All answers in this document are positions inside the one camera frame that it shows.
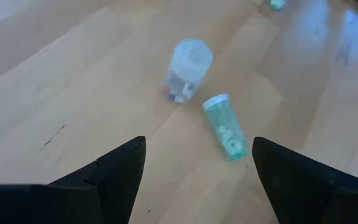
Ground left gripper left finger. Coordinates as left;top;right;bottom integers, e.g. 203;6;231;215
47;136;147;224

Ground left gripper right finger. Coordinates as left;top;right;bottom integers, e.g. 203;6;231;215
252;136;343;224

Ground teal bottle with white cap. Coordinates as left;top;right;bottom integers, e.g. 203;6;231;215
268;0;290;12
202;93;250;162

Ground clear bottle with mixed pills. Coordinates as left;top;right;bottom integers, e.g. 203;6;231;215
162;37;214;105

